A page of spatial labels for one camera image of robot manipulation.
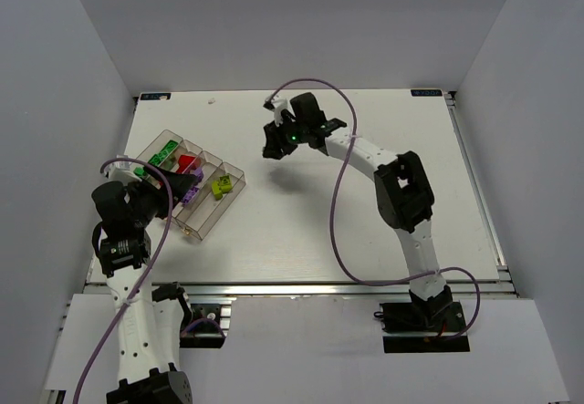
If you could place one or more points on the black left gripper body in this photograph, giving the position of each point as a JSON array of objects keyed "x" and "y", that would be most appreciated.
[{"x": 165, "y": 192}]

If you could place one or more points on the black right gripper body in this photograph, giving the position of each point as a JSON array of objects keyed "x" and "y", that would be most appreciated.
[{"x": 275, "y": 142}]

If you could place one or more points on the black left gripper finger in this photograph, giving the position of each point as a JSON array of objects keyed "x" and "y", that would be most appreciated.
[
  {"x": 177, "y": 199},
  {"x": 177, "y": 181}
]

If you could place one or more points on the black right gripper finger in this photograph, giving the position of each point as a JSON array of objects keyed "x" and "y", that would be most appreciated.
[
  {"x": 272, "y": 148},
  {"x": 286, "y": 146}
]

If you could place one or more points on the purple plate green lego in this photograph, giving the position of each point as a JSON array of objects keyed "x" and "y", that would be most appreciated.
[
  {"x": 198, "y": 174},
  {"x": 189, "y": 195}
]

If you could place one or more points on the red rectangular lego brick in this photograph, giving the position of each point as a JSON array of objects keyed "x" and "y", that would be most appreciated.
[{"x": 187, "y": 163}]

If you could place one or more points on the green lego from plate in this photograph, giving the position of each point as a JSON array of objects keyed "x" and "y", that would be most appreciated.
[{"x": 168, "y": 149}]

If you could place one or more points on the lime lego brick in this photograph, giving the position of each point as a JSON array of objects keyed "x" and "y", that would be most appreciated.
[
  {"x": 225, "y": 184},
  {"x": 217, "y": 190}
]

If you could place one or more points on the green lego piece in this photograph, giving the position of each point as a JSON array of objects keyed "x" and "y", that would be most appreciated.
[{"x": 140, "y": 172}]

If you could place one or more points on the green square lego brick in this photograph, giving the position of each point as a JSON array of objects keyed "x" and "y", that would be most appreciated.
[{"x": 169, "y": 164}]

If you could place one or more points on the long green lego brick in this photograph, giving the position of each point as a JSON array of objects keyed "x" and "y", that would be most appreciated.
[{"x": 155, "y": 160}]

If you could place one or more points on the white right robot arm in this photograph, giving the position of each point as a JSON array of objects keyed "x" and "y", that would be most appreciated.
[{"x": 403, "y": 193}]

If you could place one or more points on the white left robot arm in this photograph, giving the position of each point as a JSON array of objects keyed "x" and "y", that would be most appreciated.
[{"x": 148, "y": 320}]

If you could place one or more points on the clear compartment organizer tray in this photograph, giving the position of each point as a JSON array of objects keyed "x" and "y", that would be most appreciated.
[{"x": 198, "y": 217}]

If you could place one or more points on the blue label left corner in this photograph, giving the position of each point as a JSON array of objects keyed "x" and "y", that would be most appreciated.
[{"x": 155, "y": 96}]

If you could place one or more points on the blue label corner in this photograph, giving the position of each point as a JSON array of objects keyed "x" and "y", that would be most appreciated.
[
  {"x": 417, "y": 92},
  {"x": 155, "y": 96}
]

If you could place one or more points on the blue label right corner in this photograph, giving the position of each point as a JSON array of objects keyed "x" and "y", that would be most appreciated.
[{"x": 417, "y": 92}]

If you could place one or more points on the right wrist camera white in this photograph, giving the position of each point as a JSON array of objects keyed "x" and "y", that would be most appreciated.
[{"x": 277, "y": 106}]

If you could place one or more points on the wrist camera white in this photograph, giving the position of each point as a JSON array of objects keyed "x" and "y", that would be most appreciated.
[
  {"x": 120, "y": 170},
  {"x": 277, "y": 106}
]

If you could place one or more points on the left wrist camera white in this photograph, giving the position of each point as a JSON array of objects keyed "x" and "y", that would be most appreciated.
[{"x": 120, "y": 170}]

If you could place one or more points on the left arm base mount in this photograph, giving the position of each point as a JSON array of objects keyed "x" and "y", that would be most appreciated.
[{"x": 196, "y": 325}]

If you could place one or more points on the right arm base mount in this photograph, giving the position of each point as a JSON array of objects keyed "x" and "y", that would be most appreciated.
[{"x": 404, "y": 331}]

